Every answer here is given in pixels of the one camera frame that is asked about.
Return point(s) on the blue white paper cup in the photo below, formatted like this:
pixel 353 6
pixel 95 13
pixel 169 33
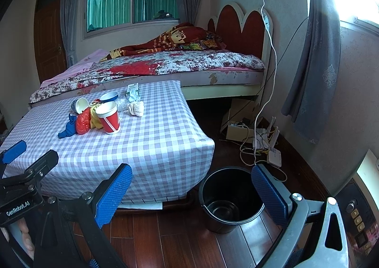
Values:
pixel 79 105

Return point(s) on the white cloth bundle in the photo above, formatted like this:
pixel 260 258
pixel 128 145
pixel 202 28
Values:
pixel 136 108

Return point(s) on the black trash bucket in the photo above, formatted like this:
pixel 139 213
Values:
pixel 229 199

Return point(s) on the red paper cup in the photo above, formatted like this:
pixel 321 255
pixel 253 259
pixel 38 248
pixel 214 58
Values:
pixel 108 116

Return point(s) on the cardboard box on floor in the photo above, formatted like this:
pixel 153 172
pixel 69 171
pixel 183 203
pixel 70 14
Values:
pixel 239 133

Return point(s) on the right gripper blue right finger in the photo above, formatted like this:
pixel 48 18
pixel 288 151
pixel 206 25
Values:
pixel 274 195

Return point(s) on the red patterned blanket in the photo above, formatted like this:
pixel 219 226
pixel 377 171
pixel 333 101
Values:
pixel 184 36

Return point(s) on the bed with floral sheet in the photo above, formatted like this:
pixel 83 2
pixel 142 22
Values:
pixel 152 64

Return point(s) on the grey curtain left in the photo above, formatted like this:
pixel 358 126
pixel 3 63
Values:
pixel 68 19

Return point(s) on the brown wooden door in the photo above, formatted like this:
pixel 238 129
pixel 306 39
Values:
pixel 50 55

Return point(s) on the white wifi router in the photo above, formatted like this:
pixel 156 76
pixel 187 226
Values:
pixel 270 136

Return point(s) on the red white headboard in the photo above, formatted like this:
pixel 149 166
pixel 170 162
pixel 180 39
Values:
pixel 246 33

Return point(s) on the red bag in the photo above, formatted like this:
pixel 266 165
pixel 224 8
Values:
pixel 82 123

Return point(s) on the yellow cloth rag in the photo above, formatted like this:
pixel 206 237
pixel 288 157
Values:
pixel 95 122

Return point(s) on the green white carton box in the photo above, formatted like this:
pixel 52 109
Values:
pixel 132 87

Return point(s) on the pink sheet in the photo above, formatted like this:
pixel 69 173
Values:
pixel 80 67

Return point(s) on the lilac checkered tablecloth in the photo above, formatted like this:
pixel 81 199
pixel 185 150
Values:
pixel 166 149

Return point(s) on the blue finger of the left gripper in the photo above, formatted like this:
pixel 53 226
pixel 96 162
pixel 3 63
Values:
pixel 13 152

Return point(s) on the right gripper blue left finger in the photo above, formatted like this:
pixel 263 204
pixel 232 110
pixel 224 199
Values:
pixel 110 192

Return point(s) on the person's left hand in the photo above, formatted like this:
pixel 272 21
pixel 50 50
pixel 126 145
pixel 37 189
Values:
pixel 20 232

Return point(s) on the clear plastic bag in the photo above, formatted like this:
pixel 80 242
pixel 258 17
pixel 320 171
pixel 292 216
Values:
pixel 122 104

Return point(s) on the grey curtain right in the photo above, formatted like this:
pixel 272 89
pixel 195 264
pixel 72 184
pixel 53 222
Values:
pixel 313 88

